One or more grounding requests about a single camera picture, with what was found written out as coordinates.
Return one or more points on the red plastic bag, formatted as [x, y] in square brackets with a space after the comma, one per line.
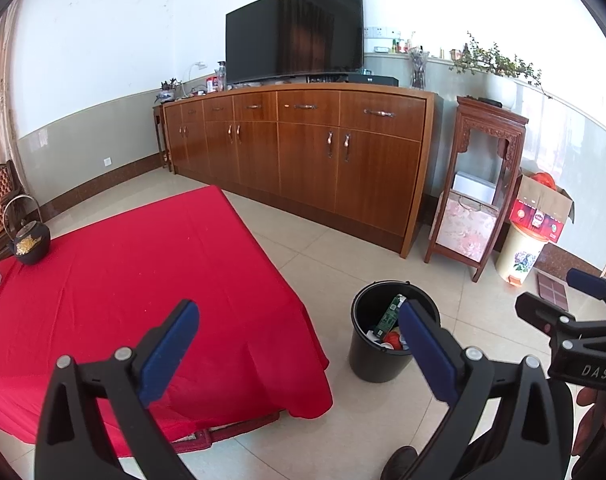
[394, 340]

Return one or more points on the small potted plant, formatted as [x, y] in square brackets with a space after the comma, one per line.
[168, 91]

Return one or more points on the pink cushion box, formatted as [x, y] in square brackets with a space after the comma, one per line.
[469, 217]

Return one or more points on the brown wooden sideboard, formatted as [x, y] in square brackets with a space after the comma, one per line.
[349, 156]

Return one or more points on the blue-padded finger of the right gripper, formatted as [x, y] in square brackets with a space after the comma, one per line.
[587, 283]

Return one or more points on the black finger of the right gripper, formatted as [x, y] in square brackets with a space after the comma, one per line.
[546, 317]

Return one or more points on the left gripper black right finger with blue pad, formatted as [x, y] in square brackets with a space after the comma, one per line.
[503, 420]

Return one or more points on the red tablecloth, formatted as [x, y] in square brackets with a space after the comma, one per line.
[104, 286]

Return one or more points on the black trash bin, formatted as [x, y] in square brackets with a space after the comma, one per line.
[378, 351]

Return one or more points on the white floral bucket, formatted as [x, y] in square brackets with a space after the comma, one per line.
[518, 255]

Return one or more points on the black cast iron teapot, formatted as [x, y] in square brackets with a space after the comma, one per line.
[30, 244]

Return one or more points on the black flat television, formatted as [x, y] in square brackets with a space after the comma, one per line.
[270, 39]

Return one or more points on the carved wooden side stand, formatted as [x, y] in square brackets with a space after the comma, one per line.
[481, 176]

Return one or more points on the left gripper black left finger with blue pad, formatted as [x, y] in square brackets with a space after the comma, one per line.
[73, 442]

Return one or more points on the green white small box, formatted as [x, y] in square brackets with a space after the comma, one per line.
[389, 319]

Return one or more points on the green potted plant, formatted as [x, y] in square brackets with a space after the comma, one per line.
[475, 59]

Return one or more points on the cardboard box with red packs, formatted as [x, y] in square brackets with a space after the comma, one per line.
[540, 207]

